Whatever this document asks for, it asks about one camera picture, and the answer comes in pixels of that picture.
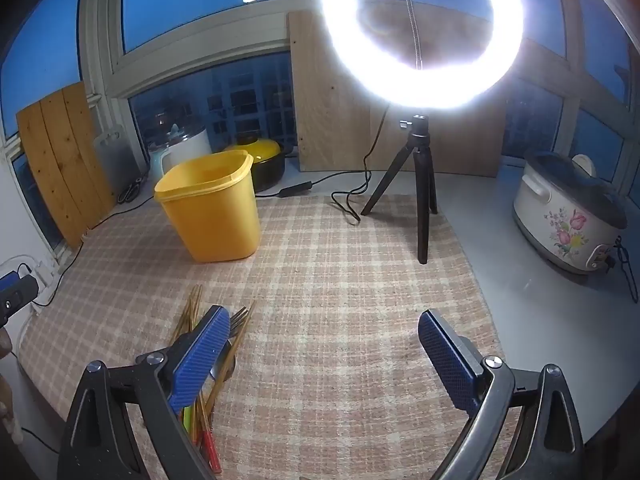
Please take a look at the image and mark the black ring light cable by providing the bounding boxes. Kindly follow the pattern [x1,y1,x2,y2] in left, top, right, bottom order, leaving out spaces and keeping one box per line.
[255,105,392,226]

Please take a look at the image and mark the white window frame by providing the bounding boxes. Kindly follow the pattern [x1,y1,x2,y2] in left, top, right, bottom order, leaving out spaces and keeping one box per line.
[0,0,640,221]

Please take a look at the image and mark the grey metal cutting board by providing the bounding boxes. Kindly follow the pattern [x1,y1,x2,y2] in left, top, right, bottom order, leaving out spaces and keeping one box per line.
[92,127,151,201]

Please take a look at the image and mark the metal spoon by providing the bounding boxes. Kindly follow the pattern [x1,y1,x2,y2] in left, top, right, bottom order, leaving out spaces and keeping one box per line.
[212,340,237,381]

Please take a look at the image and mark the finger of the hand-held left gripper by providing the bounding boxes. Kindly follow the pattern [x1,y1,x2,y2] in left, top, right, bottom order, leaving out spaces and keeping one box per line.
[0,269,40,318]

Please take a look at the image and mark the floral white rice cooker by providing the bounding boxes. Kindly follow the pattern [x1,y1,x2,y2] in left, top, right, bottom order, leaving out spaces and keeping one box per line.
[512,151,628,276]

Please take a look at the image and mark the pile of wooden chopsticks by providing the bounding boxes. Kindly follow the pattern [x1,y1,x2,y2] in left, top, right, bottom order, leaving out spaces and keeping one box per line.
[169,284,257,478]

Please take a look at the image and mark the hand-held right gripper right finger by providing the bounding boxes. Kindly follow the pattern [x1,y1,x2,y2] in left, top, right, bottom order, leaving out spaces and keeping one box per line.
[418,309,586,480]

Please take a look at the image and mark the black tripod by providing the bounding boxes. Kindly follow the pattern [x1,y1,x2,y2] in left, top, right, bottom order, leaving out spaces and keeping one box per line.
[360,114,440,265]

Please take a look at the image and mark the yellow plastic container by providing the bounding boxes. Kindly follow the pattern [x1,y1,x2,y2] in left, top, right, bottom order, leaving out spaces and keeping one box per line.
[154,149,262,264]

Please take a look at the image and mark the yellow lidded black pot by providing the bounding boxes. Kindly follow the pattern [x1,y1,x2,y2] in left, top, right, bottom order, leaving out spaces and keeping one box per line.
[222,136,296,193]

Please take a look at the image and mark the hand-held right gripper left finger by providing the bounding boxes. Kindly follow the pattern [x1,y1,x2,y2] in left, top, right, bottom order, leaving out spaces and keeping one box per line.
[57,305,232,480]

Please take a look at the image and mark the large light wooden board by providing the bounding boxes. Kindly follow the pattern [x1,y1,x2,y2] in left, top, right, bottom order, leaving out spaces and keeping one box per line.
[286,2,506,178]

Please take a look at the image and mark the white power strip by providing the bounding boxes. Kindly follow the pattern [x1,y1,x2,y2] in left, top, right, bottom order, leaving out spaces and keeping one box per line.
[25,259,58,291]

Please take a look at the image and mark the pine plank board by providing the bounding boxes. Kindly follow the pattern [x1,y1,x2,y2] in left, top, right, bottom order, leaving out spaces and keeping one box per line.
[16,81,115,248]

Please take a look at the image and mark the black scissors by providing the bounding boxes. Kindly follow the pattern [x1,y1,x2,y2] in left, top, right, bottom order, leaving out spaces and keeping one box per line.
[117,175,149,205]

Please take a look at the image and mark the white electric kettle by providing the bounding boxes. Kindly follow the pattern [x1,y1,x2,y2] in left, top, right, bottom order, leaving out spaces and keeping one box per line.
[148,124,213,181]

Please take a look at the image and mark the metal fork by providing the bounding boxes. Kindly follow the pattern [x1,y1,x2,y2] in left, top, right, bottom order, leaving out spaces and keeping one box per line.
[227,306,251,341]

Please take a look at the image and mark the plaid tablecloth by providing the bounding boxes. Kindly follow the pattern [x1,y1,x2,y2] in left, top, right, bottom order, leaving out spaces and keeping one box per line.
[17,194,521,480]

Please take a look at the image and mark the thin black power cable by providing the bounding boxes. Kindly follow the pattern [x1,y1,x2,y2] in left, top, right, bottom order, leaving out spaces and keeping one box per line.
[30,194,157,308]

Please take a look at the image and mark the black rice cooker cable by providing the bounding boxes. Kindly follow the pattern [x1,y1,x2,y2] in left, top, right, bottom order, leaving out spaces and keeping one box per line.
[612,237,640,305]

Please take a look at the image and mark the person's left hand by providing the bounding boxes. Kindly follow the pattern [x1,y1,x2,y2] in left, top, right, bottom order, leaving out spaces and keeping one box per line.
[0,332,24,447]

